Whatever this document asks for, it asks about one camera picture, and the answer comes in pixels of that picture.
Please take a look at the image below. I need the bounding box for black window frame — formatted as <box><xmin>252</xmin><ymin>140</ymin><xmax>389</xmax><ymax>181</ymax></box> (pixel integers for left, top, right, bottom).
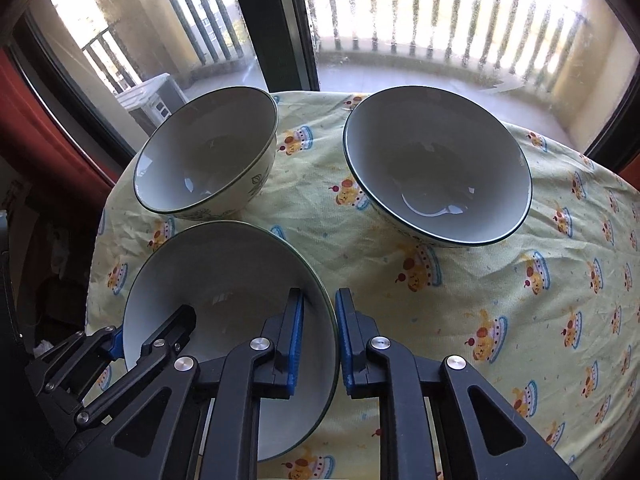
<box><xmin>0</xmin><ymin>0</ymin><xmax>640</xmax><ymax>176</ymax></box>

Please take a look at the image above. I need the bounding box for yellow printed tablecloth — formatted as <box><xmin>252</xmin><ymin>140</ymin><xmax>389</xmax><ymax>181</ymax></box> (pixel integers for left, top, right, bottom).
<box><xmin>85</xmin><ymin>89</ymin><xmax>640</xmax><ymax>480</ymax></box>

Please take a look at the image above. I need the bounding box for balcony railing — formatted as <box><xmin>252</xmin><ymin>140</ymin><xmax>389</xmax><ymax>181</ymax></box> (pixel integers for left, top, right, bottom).
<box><xmin>80</xmin><ymin>0</ymin><xmax>246</xmax><ymax>91</ymax></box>
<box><xmin>300</xmin><ymin>0</ymin><xmax>601</xmax><ymax>91</ymax></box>

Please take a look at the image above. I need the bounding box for white floral bowl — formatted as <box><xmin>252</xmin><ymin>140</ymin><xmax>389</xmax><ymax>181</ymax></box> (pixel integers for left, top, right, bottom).
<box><xmin>342</xmin><ymin>86</ymin><xmax>534</xmax><ymax>248</ymax></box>
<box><xmin>122</xmin><ymin>220</ymin><xmax>340</xmax><ymax>463</ymax></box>
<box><xmin>133</xmin><ymin>86</ymin><xmax>279</xmax><ymax>221</ymax></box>

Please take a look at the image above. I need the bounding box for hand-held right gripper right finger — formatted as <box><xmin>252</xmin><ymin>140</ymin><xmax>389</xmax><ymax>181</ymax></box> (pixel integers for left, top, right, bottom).
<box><xmin>334</xmin><ymin>287</ymin><xmax>581</xmax><ymax>480</ymax></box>

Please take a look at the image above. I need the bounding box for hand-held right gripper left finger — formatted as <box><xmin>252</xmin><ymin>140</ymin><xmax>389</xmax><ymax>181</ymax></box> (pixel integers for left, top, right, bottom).
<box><xmin>60</xmin><ymin>287</ymin><xmax>306</xmax><ymax>480</ymax></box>

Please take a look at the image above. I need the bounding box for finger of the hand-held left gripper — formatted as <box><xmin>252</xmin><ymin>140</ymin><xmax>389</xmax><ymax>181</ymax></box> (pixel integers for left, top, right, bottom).
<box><xmin>75</xmin><ymin>305</ymin><xmax>197</xmax><ymax>426</ymax></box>
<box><xmin>25</xmin><ymin>326</ymin><xmax>126</xmax><ymax>402</ymax></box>

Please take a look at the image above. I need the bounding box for red curtain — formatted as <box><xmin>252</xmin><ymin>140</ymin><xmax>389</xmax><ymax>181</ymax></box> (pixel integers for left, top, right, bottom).
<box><xmin>0</xmin><ymin>45</ymin><xmax>126</xmax><ymax>196</ymax></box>

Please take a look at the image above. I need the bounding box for white outdoor AC unit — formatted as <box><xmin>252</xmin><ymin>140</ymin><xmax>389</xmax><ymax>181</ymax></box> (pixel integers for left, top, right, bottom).
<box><xmin>116</xmin><ymin>74</ymin><xmax>188</xmax><ymax>133</ymax></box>

